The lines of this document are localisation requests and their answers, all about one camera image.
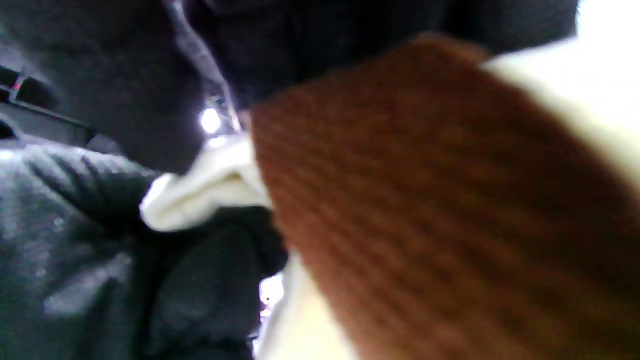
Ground person's right hand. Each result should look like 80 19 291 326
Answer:
0 0 578 360

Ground cream canvas bag brown straps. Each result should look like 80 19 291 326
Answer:
140 0 640 360

